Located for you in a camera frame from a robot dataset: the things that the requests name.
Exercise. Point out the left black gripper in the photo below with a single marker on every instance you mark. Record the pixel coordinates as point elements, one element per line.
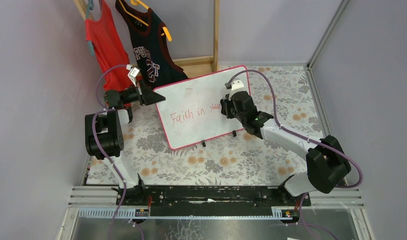
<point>142,94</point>

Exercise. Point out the teal clothes hanger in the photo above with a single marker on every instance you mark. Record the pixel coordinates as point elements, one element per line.
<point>89,25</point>

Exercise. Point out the white slotted cable duct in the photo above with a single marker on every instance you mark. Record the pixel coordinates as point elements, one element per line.
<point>136,213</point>

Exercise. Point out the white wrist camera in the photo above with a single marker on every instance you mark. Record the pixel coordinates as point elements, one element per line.
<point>235,86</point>
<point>133,72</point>

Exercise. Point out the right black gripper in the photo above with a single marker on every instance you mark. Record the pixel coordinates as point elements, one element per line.
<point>232,105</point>

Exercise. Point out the pink-framed whiteboard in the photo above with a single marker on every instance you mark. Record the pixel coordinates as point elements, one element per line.
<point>191,111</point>

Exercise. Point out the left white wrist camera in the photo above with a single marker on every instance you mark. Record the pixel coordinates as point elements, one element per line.
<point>133,72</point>

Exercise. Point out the red tank top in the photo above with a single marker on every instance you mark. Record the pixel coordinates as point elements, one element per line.
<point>113,58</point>

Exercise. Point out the navy basketball jersey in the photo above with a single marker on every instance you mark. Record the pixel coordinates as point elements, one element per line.
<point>149,46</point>

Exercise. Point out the floral table mat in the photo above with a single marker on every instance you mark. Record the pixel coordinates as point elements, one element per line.
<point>247,161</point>

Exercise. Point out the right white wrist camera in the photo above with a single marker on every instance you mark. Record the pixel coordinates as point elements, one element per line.
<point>235,86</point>

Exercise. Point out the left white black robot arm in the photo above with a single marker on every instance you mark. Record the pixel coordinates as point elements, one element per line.
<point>104,138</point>

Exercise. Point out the aluminium frame rail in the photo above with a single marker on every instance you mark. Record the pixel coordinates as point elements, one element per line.
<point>331,26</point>

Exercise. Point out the wooden clothes rack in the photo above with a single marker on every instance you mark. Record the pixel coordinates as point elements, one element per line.
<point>193,66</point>

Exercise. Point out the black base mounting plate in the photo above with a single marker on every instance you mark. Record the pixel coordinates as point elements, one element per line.
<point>204,199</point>

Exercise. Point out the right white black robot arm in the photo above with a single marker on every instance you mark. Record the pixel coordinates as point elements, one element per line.
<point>326,164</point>

